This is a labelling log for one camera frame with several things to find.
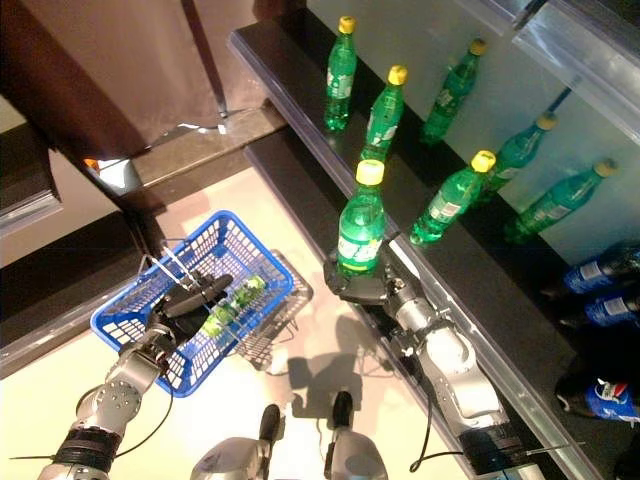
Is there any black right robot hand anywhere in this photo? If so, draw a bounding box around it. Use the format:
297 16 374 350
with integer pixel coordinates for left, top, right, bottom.
322 239 401 306

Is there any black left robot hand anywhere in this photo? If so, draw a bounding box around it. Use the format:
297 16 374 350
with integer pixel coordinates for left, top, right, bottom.
149 272 235 346

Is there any green plastic soda bottle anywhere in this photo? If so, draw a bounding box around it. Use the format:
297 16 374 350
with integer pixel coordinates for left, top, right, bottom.
199 277 266 337
409 149 497 246
502 158 619 244
419 38 487 146
337 158 387 279
474 112 559 206
323 14 359 132
358 64 409 164

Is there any blue plastic shopping basket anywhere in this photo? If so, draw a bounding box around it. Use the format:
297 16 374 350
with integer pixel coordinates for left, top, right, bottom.
89 209 301 399

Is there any dark cola bottle blue label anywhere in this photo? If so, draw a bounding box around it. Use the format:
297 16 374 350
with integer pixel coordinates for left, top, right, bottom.
556 377 640 422
562 242 640 296
582 292 640 329

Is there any black base plinth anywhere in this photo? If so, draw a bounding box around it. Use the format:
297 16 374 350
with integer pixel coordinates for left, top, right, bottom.
243 130 476 480
0 209 151 379

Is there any black right robot foot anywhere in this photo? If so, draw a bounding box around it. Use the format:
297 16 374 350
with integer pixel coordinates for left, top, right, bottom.
332 390 354 431

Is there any black robot foot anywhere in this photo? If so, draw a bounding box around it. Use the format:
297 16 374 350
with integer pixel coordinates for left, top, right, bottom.
332 390 354 431
259 403 282 444

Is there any black left robot foot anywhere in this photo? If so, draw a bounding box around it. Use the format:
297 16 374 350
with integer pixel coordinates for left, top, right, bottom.
259 403 282 444

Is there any silver left robot leg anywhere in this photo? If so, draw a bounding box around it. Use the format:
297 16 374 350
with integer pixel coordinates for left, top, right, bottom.
189 434 274 480

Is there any silver robot leg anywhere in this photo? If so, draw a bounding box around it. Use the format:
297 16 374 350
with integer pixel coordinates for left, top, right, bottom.
323 424 390 480
189 434 274 480

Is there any silver right robot leg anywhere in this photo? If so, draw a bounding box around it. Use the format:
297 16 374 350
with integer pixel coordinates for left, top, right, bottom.
323 424 390 480

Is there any brown fabric curtain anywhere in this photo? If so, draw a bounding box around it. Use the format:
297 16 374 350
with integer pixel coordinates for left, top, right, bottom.
29 0 311 151

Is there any dark metal curtain pole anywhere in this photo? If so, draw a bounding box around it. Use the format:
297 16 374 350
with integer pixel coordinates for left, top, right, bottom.
180 0 230 120

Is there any dark brown pillar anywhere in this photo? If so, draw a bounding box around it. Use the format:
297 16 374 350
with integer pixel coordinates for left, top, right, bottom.
0 0 151 166

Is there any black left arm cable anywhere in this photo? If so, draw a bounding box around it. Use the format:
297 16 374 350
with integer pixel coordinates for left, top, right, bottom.
112 379 175 459

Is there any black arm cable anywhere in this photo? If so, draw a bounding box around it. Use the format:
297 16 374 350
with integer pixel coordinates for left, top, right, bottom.
112 379 175 459
408 394 466 474

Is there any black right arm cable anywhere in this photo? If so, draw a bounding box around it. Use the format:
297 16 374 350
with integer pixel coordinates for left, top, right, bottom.
408 394 466 474

